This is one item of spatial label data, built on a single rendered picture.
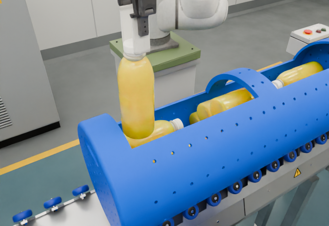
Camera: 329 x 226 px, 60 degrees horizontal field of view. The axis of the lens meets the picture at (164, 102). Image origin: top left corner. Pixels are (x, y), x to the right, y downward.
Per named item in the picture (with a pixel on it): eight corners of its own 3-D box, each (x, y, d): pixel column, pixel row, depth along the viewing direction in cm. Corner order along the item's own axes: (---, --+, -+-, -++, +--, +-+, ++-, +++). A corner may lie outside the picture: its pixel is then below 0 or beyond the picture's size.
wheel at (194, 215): (178, 205, 73) (182, 207, 71) (193, 197, 75) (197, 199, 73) (184, 221, 73) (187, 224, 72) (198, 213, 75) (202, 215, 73)
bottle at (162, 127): (105, 135, 68) (171, 110, 75) (104, 145, 74) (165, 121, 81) (117, 161, 65) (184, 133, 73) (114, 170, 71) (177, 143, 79)
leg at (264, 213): (251, 225, 172) (276, 153, 134) (258, 221, 174) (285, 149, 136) (258, 233, 168) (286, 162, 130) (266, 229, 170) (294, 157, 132)
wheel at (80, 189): (71, 189, 76) (73, 196, 75) (87, 182, 77) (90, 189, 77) (71, 190, 80) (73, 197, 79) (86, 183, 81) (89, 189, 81)
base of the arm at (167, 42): (121, 41, 136) (119, 30, 133) (162, 32, 144) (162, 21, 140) (134, 58, 123) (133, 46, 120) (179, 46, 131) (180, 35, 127)
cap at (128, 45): (147, 56, 51) (146, 47, 50) (125, 59, 50) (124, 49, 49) (143, 47, 54) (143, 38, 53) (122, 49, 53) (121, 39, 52)
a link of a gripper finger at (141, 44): (146, 11, 47) (149, 12, 46) (148, 50, 51) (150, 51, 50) (129, 14, 45) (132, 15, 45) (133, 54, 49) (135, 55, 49)
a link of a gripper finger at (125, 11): (120, 7, 48) (119, 6, 48) (124, 45, 52) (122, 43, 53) (136, 4, 49) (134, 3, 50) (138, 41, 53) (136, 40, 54)
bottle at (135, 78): (157, 137, 61) (157, 59, 50) (124, 141, 59) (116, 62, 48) (151, 116, 66) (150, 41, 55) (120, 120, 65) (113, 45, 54)
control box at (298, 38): (285, 51, 136) (291, 31, 130) (312, 42, 144) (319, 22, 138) (303, 60, 129) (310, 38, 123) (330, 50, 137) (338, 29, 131)
